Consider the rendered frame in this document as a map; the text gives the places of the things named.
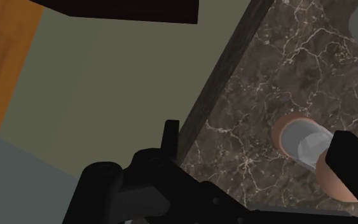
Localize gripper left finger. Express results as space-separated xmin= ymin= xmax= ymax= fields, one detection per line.
xmin=62 ymin=119 xmax=248 ymax=224

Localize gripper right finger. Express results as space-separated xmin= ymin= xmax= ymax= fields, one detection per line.
xmin=324 ymin=130 xmax=358 ymax=213

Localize brown cup with grey inside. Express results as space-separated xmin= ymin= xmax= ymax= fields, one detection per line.
xmin=271 ymin=113 xmax=358 ymax=204

